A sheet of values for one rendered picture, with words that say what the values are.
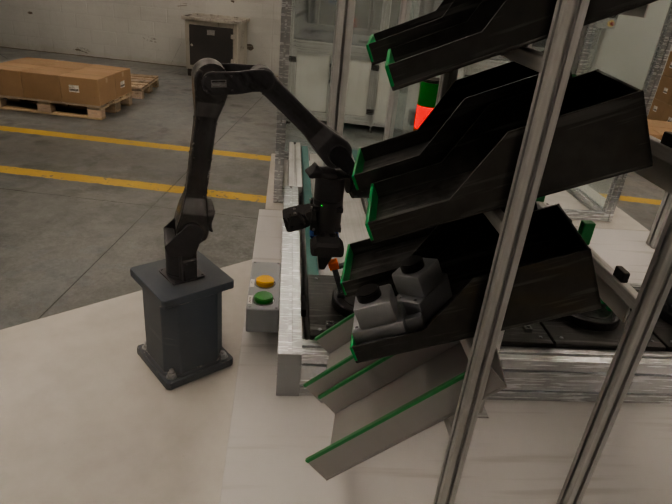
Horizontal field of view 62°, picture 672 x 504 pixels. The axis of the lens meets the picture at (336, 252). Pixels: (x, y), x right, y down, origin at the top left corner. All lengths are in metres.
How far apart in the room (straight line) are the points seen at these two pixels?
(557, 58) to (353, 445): 0.51
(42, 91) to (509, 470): 6.07
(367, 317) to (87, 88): 5.84
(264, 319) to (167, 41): 8.66
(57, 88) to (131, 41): 3.56
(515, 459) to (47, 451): 0.80
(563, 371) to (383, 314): 0.63
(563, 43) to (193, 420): 0.85
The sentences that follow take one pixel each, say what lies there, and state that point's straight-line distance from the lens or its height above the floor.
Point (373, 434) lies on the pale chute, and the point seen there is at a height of 1.08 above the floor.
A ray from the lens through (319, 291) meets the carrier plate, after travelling 1.23.
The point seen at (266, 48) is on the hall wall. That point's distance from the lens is 9.28.
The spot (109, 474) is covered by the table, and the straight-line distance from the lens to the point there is 1.02.
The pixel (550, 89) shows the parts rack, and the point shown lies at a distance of 0.53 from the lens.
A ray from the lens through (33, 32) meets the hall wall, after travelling 10.63.
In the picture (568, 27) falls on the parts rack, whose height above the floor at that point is 1.58.
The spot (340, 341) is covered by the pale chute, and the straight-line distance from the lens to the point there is 1.00.
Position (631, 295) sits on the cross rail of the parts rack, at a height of 1.31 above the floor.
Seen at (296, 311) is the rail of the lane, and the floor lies 0.96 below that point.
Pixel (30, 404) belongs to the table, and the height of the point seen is 0.86.
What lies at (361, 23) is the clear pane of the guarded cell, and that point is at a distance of 2.36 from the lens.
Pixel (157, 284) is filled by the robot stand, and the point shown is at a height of 1.06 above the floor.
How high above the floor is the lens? 1.60
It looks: 27 degrees down
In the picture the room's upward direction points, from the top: 6 degrees clockwise
